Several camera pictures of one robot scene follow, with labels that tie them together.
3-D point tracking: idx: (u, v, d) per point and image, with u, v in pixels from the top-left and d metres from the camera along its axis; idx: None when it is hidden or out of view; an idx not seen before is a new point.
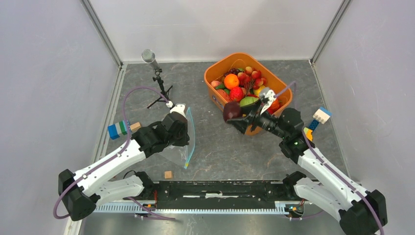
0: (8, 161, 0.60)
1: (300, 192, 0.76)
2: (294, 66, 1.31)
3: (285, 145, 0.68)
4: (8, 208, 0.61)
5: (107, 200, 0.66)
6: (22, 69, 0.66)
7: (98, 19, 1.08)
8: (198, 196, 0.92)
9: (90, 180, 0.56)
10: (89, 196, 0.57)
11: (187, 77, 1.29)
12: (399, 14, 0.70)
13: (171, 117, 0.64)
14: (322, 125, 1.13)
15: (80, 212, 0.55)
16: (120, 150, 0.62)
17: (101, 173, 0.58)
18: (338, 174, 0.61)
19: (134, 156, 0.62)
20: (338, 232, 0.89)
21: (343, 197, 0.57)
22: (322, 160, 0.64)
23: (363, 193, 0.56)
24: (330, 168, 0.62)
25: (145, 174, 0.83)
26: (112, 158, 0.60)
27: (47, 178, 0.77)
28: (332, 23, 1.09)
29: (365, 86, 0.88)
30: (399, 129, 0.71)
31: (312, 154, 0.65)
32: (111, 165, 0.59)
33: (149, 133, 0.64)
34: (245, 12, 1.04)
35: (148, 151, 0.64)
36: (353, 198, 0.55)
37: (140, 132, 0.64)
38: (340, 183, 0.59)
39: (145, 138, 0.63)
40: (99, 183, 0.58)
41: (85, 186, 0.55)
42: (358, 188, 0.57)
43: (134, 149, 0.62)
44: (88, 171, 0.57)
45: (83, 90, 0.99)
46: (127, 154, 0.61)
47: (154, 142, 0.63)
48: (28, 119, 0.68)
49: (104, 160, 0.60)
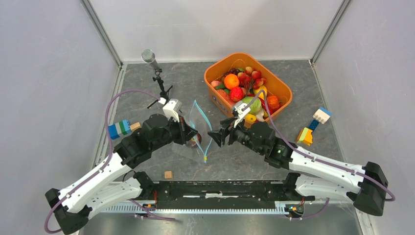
0: (9, 162, 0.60)
1: (303, 193, 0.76)
2: (294, 66, 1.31)
3: (269, 159, 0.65)
4: (9, 208, 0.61)
5: (102, 208, 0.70)
6: (22, 69, 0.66)
7: (99, 20, 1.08)
8: (198, 196, 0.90)
9: (74, 199, 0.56)
10: (78, 211, 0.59)
11: (187, 77, 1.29)
12: (400, 14, 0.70)
13: (148, 125, 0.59)
14: (323, 125, 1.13)
15: (71, 226, 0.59)
16: (102, 166, 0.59)
17: (84, 190, 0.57)
18: (330, 162, 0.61)
19: (117, 171, 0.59)
20: (338, 232, 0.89)
21: (349, 183, 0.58)
22: (312, 157, 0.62)
23: (361, 170, 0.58)
24: (322, 161, 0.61)
25: (144, 175, 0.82)
26: (94, 175, 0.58)
27: (47, 179, 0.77)
28: (332, 23, 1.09)
29: (364, 86, 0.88)
30: (399, 129, 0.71)
31: (300, 155, 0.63)
32: (92, 183, 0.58)
33: (133, 144, 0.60)
34: (245, 12, 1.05)
35: (131, 163, 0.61)
36: (357, 180, 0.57)
37: (124, 143, 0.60)
38: (338, 171, 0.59)
39: (129, 149, 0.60)
40: (84, 199, 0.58)
41: (69, 205, 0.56)
42: (355, 168, 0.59)
43: (116, 163, 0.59)
44: (72, 190, 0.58)
45: (83, 90, 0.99)
46: (110, 169, 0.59)
47: (138, 153, 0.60)
48: (28, 120, 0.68)
49: (87, 176, 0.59)
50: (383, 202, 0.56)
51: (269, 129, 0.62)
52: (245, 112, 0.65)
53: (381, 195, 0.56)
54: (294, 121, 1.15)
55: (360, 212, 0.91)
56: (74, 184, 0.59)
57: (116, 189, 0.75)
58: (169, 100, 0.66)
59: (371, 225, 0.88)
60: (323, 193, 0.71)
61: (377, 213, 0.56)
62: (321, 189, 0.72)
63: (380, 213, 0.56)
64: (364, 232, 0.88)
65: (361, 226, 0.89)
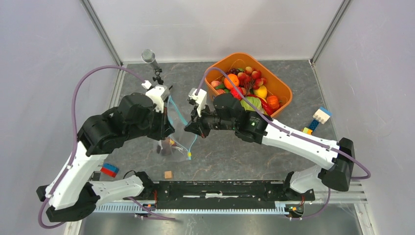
0: (10, 163, 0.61)
1: (297, 189, 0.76)
2: (294, 66, 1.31)
3: (241, 133, 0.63)
4: (8, 208, 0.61)
5: (107, 199, 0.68)
6: (23, 68, 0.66)
7: (99, 20, 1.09)
8: (198, 196, 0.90)
9: (56, 199, 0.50)
10: (71, 205, 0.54)
11: (187, 77, 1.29)
12: (399, 14, 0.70)
13: (127, 101, 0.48)
14: (323, 125, 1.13)
15: (77, 214, 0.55)
16: (70, 160, 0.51)
17: (62, 188, 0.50)
18: (305, 137, 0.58)
19: (88, 162, 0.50)
20: (337, 232, 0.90)
21: (322, 158, 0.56)
22: (288, 131, 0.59)
23: (336, 146, 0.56)
24: (298, 135, 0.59)
25: (144, 174, 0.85)
26: (66, 171, 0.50)
27: (48, 178, 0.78)
28: (332, 23, 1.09)
29: (364, 87, 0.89)
30: (398, 129, 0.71)
31: (276, 129, 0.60)
32: (67, 179, 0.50)
33: (100, 124, 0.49)
34: (245, 12, 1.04)
35: (99, 149, 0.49)
36: (331, 156, 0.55)
37: (89, 125, 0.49)
38: (313, 146, 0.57)
39: (94, 133, 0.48)
40: (71, 195, 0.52)
41: (55, 204, 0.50)
42: (330, 143, 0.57)
43: (83, 154, 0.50)
44: (52, 189, 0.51)
45: (83, 90, 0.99)
46: (79, 162, 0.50)
47: (105, 139, 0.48)
48: (27, 121, 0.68)
49: (61, 173, 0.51)
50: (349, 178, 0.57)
51: (233, 99, 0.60)
52: (200, 97, 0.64)
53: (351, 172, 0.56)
54: (293, 122, 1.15)
55: (360, 212, 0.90)
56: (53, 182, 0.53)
57: (120, 183, 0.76)
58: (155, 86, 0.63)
59: (371, 225, 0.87)
60: (307, 182, 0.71)
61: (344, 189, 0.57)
62: (304, 178, 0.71)
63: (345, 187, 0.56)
64: (364, 232, 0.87)
65: (361, 226, 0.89)
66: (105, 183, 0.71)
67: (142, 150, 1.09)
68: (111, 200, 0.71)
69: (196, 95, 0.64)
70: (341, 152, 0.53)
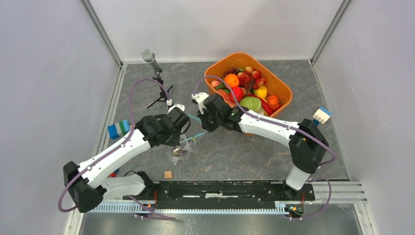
0: (10, 164, 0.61)
1: (294, 185, 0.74)
2: (294, 66, 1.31)
3: (223, 123, 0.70)
4: (8, 208, 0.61)
5: (111, 194, 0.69)
6: (22, 68, 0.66)
7: (99, 20, 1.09)
8: (198, 196, 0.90)
9: (96, 173, 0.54)
10: (95, 187, 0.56)
11: (187, 77, 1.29)
12: (399, 14, 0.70)
13: (177, 110, 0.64)
14: (322, 125, 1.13)
15: (87, 203, 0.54)
16: (123, 141, 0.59)
17: (105, 164, 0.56)
18: (271, 120, 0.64)
19: (138, 147, 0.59)
20: (337, 232, 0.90)
21: (284, 137, 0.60)
22: (257, 117, 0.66)
23: (296, 125, 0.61)
24: (265, 119, 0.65)
25: (145, 174, 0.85)
26: (116, 149, 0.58)
27: (48, 178, 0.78)
28: (332, 23, 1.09)
29: (364, 86, 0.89)
30: (399, 129, 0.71)
31: (248, 116, 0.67)
32: (112, 157, 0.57)
33: (152, 122, 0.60)
34: (245, 12, 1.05)
35: (151, 140, 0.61)
36: (289, 133, 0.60)
37: (144, 121, 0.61)
38: (276, 127, 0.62)
39: (149, 127, 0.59)
40: (103, 175, 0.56)
41: (90, 177, 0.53)
42: (291, 123, 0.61)
43: (138, 139, 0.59)
44: (92, 163, 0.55)
45: (83, 90, 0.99)
46: (131, 145, 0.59)
47: (159, 131, 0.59)
48: (27, 121, 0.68)
49: (107, 151, 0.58)
50: (318, 158, 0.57)
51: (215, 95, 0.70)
52: (200, 96, 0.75)
53: (317, 152, 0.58)
54: (293, 122, 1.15)
55: (360, 212, 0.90)
56: (93, 158, 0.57)
57: (124, 180, 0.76)
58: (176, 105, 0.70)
59: (371, 225, 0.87)
60: (297, 176, 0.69)
61: (311, 170, 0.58)
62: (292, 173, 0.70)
63: (313, 166, 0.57)
64: (364, 232, 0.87)
65: (361, 226, 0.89)
66: (110, 179, 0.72)
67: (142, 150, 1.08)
68: (114, 196, 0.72)
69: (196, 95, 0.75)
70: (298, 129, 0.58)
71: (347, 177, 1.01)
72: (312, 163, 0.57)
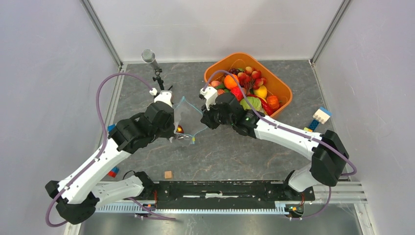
0: (10, 164, 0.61)
1: (297, 187, 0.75)
2: (294, 66, 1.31)
3: (237, 127, 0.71)
4: (9, 208, 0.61)
5: (107, 201, 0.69)
6: (22, 68, 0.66)
7: (99, 20, 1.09)
8: (198, 196, 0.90)
9: (73, 191, 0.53)
10: (80, 202, 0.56)
11: (187, 77, 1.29)
12: (399, 15, 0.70)
13: (154, 107, 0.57)
14: (322, 125, 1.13)
15: (78, 217, 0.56)
16: (97, 154, 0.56)
17: (82, 181, 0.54)
18: (291, 129, 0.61)
19: (114, 157, 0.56)
20: (337, 232, 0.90)
21: (305, 149, 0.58)
22: (275, 124, 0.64)
23: (319, 137, 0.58)
24: (284, 127, 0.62)
25: (144, 174, 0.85)
26: (90, 164, 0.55)
27: (49, 178, 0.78)
28: (332, 23, 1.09)
29: (364, 86, 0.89)
30: (399, 129, 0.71)
31: (265, 122, 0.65)
32: (89, 172, 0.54)
33: (129, 126, 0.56)
34: (245, 12, 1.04)
35: (128, 147, 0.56)
36: (311, 146, 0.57)
37: (119, 127, 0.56)
38: (297, 137, 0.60)
39: (125, 133, 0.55)
40: (85, 191, 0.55)
41: (69, 197, 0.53)
42: (313, 134, 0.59)
43: (112, 150, 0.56)
44: (70, 181, 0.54)
45: (83, 90, 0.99)
46: (106, 157, 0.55)
47: (135, 137, 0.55)
48: (27, 121, 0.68)
49: (83, 166, 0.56)
50: (338, 172, 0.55)
51: (232, 96, 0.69)
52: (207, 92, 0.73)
53: (340, 166, 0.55)
54: (294, 121, 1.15)
55: (360, 212, 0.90)
56: (71, 175, 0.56)
57: (120, 184, 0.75)
58: (162, 92, 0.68)
59: (371, 225, 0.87)
60: (303, 179, 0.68)
61: (330, 182, 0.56)
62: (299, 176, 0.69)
63: (333, 180, 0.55)
64: (364, 232, 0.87)
65: (361, 226, 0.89)
66: (105, 185, 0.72)
67: (142, 150, 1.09)
68: (111, 201, 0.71)
69: (205, 90, 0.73)
70: (321, 142, 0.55)
71: (347, 177, 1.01)
72: (333, 177, 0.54)
